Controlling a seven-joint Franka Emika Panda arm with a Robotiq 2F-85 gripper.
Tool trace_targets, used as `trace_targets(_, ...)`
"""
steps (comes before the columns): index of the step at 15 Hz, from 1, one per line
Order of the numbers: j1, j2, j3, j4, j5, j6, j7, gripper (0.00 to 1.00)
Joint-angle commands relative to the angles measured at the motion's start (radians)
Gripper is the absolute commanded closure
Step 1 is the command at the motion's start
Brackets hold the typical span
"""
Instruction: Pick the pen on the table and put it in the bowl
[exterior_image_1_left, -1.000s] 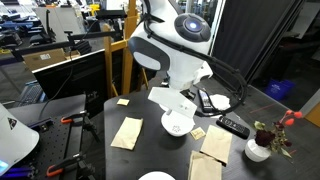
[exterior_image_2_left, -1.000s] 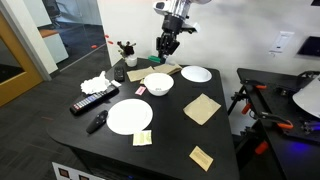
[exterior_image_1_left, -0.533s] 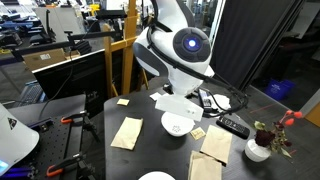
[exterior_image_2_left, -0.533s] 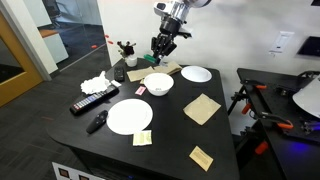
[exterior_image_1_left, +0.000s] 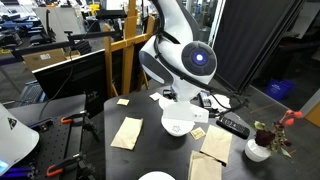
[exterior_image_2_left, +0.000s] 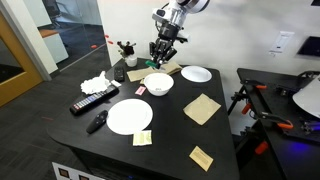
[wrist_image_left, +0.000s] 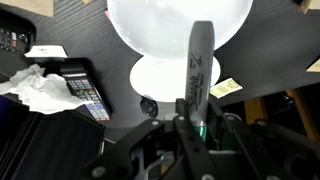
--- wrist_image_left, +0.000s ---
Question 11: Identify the black presenter remote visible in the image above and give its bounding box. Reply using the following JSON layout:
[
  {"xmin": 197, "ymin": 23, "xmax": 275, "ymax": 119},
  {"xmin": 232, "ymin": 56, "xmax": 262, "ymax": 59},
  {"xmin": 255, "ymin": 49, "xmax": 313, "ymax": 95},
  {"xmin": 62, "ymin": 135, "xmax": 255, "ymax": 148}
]
[{"xmin": 139, "ymin": 95, "xmax": 160, "ymax": 118}]

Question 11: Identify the crumpled white tissue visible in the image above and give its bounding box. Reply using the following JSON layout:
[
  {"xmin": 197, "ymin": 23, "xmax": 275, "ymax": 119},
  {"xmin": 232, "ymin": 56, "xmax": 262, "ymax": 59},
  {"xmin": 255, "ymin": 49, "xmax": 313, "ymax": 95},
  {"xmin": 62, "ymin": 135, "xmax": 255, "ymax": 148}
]
[{"xmin": 0, "ymin": 63, "xmax": 90, "ymax": 115}]

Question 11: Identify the white bowl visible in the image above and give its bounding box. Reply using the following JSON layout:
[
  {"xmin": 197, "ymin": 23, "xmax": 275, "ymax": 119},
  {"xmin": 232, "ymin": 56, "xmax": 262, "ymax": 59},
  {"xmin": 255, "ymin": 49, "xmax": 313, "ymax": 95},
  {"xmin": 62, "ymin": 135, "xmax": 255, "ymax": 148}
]
[{"xmin": 106, "ymin": 0, "xmax": 254, "ymax": 62}]

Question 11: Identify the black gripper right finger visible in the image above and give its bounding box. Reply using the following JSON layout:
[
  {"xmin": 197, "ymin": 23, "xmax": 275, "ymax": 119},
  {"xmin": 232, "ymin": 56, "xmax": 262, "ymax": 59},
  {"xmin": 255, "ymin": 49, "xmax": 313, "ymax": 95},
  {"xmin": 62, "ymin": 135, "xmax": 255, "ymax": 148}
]
[{"xmin": 206, "ymin": 96, "xmax": 320, "ymax": 180}]

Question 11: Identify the pale yellow tea packet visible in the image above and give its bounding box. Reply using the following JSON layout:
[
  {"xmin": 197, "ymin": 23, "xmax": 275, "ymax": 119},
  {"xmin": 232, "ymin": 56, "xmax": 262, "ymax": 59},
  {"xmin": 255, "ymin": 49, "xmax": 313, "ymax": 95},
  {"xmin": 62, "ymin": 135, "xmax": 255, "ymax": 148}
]
[{"xmin": 209, "ymin": 77, "xmax": 244, "ymax": 100}]

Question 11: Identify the long black remote control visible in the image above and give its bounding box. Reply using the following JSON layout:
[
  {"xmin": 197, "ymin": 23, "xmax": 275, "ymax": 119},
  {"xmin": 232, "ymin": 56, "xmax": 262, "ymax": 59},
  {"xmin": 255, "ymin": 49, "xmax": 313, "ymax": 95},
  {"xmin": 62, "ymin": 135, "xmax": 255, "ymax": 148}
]
[{"xmin": 42, "ymin": 57, "xmax": 113, "ymax": 123}]

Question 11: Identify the small white packet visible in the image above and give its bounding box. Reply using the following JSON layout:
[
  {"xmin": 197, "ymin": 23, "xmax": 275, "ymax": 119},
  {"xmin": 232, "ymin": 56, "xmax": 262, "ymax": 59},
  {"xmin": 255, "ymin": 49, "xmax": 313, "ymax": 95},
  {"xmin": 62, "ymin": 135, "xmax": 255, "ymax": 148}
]
[{"xmin": 24, "ymin": 44, "xmax": 69, "ymax": 59}]

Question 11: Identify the small black remote control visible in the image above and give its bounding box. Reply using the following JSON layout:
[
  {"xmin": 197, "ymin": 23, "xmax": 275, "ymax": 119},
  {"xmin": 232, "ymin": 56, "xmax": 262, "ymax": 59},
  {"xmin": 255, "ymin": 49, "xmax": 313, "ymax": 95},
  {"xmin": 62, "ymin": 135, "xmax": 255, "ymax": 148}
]
[{"xmin": 0, "ymin": 9, "xmax": 37, "ymax": 56}]

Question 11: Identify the green capped grey marker pen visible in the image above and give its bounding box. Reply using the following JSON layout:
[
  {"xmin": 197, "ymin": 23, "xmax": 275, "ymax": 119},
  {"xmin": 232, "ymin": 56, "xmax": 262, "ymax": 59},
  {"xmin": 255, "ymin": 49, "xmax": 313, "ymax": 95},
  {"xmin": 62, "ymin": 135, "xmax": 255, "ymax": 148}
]
[{"xmin": 184, "ymin": 20, "xmax": 215, "ymax": 148}]

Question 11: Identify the folded brown paper napkin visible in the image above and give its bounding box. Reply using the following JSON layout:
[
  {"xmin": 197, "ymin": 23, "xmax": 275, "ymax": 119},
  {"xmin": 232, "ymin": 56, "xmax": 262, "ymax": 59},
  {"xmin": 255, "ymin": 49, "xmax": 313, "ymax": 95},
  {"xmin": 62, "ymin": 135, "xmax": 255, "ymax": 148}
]
[{"xmin": 0, "ymin": 0, "xmax": 55, "ymax": 18}]

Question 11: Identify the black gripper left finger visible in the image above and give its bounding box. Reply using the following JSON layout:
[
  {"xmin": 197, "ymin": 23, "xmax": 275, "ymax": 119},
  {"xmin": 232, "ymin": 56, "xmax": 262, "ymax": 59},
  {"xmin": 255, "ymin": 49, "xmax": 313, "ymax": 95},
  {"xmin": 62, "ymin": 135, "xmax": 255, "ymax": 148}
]
[{"xmin": 81, "ymin": 97, "xmax": 218, "ymax": 180}]

